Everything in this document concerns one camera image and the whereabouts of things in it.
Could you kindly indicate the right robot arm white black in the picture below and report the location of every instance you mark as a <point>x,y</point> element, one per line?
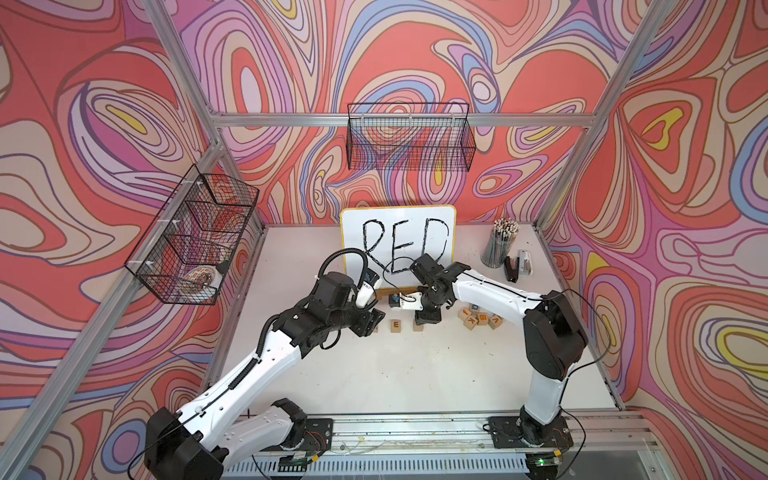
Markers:
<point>553,335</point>

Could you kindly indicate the black wire basket back wall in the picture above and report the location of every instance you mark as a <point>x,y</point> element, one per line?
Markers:
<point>410,136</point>

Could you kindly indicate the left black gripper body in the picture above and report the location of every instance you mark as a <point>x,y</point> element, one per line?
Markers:
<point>362,323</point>

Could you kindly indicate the black wire basket left wall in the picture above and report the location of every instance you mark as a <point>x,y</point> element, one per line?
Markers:
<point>201,223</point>

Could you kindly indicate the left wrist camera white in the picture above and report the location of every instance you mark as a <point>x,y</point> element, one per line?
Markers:
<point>366,294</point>

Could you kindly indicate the tape roll in basket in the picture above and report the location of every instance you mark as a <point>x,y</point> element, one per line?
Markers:
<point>201,282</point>

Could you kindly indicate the black stapler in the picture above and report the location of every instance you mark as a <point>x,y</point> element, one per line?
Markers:
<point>511,270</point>

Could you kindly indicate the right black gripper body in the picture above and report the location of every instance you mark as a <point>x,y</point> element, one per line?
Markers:
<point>431,303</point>

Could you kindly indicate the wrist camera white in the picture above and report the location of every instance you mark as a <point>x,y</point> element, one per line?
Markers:
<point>409,302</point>
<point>366,294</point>

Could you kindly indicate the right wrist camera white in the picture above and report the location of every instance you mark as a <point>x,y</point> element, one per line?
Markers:
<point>409,302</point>

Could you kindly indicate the pile of wooden letter blocks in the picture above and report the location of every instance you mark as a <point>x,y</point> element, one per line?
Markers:
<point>472,316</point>

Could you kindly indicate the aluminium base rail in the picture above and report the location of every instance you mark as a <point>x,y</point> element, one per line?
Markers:
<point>592,445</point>

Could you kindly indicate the whiteboard with word RED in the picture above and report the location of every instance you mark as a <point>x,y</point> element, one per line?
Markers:
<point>394,237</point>

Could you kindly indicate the mesh cup with pencils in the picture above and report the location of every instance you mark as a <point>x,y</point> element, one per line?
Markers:
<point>504,231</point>

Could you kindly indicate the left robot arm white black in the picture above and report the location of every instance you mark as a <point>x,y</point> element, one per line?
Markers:
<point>205,437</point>

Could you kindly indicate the black wire basket wall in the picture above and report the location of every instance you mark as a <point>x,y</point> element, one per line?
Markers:
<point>201,223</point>
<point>410,136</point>

